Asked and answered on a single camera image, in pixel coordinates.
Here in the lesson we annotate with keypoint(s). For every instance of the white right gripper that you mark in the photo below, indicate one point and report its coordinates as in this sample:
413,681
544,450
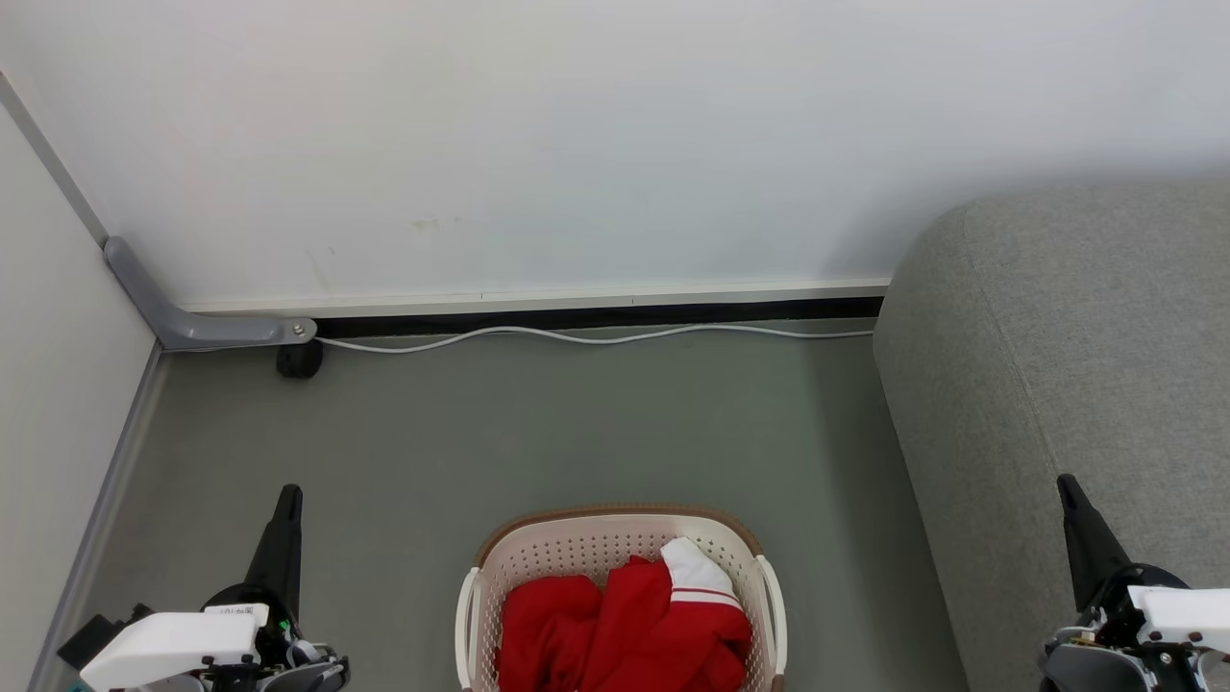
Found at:
1182,615

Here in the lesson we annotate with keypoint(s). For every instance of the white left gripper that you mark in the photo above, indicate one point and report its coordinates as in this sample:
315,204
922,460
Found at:
173,644

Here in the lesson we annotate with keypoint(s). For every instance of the red and white garment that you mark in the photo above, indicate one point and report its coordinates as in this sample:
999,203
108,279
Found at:
577,634

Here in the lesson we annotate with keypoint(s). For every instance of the grey fabric sofa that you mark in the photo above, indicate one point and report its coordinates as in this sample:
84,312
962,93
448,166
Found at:
1057,336

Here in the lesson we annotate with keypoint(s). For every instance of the black caster wheel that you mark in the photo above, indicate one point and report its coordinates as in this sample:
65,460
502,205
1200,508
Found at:
300,360

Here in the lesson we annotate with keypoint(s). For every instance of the grey metal partition foot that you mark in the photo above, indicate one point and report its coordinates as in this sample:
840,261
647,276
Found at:
192,329

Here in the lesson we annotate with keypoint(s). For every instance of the cream perforated laundry basket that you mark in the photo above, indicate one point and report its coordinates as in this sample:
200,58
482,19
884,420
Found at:
577,548

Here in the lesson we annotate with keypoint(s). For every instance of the white wall skirting strip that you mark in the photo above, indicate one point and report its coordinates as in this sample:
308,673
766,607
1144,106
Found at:
538,299

